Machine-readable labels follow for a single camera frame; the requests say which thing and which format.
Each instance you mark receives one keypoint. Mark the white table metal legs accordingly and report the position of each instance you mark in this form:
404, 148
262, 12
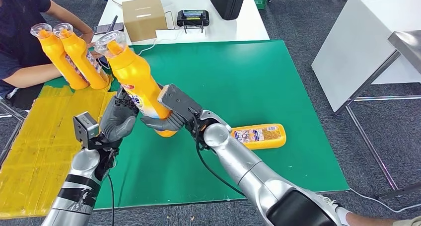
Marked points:
361, 37

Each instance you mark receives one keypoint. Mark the white sneaker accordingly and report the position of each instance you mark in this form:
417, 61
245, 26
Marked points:
332, 203

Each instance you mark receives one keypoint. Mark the yellow tape patch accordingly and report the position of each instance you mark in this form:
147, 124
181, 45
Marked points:
33, 145

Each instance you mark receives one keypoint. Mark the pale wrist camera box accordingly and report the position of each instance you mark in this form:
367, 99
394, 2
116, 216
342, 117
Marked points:
85, 129
181, 102

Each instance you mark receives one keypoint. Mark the person's leg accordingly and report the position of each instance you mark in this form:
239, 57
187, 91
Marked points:
361, 222

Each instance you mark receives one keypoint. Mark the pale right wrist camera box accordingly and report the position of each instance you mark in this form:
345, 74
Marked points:
181, 102

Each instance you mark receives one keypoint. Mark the stainless steel table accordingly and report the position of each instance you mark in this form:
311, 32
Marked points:
407, 45

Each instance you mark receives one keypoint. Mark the green work table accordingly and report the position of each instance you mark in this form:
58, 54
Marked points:
230, 86

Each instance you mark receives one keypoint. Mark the black carry case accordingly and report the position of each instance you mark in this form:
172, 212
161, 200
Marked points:
227, 4

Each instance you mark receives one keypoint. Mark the brown cardboard box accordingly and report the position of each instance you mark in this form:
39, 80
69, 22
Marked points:
143, 23

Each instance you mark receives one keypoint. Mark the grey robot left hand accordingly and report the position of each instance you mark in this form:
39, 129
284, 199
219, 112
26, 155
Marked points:
118, 122

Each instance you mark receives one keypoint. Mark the orange detergent bottle clear cap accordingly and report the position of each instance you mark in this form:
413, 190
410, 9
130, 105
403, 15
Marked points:
56, 60
131, 70
279, 144
82, 60

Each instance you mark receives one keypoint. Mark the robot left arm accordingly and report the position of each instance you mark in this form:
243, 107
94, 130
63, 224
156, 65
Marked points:
79, 191

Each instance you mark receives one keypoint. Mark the black handheld controller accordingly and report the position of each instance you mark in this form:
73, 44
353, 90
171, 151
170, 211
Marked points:
192, 20

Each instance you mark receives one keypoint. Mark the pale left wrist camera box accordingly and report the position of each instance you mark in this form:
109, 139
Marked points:
85, 129

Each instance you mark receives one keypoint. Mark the metal chair frame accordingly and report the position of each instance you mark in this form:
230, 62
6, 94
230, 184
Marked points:
6, 115

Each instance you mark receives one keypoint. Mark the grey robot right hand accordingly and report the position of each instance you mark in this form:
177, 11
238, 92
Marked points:
164, 123

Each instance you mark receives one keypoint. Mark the dark smartphone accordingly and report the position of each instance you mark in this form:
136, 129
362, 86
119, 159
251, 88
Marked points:
100, 29

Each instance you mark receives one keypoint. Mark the person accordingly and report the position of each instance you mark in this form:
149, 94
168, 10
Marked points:
16, 37

